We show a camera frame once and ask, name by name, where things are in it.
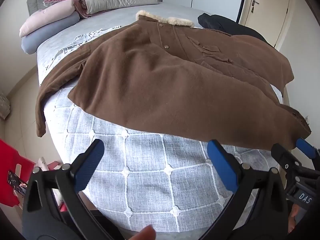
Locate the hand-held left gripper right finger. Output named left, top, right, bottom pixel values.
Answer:
left=200, top=139, right=292, bottom=240

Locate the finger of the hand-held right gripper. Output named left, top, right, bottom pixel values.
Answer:
left=271, top=143, right=320, bottom=193
left=296, top=138, right=320, bottom=165

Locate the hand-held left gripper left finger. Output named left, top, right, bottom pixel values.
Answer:
left=22, top=139, right=125, bottom=240

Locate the brown coat with fur collar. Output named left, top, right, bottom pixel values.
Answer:
left=36, top=10, right=312, bottom=150

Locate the person's right hand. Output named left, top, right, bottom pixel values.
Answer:
left=287, top=204, right=304, bottom=234

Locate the person's left hand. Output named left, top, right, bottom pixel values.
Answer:
left=124, top=224, right=156, bottom=240

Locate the smartphone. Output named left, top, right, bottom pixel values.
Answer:
left=7, top=170, right=28, bottom=197

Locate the red plastic stool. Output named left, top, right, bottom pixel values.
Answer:
left=0, top=139, right=37, bottom=207

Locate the white lace cloth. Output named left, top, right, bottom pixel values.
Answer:
left=0, top=91, right=11, bottom=119

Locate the blue-grey pillow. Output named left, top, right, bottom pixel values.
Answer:
left=21, top=12, right=80, bottom=55

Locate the cream door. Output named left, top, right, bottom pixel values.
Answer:
left=239, top=0, right=292, bottom=49

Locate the black garment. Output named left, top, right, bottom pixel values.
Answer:
left=197, top=13, right=275, bottom=49

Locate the pale pink pillow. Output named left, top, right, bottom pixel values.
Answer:
left=19, top=0, right=75, bottom=38

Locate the bed with grey sheet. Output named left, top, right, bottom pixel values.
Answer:
left=21, top=1, right=290, bottom=233

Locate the grey pillow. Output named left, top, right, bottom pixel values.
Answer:
left=78, top=0, right=159, bottom=15

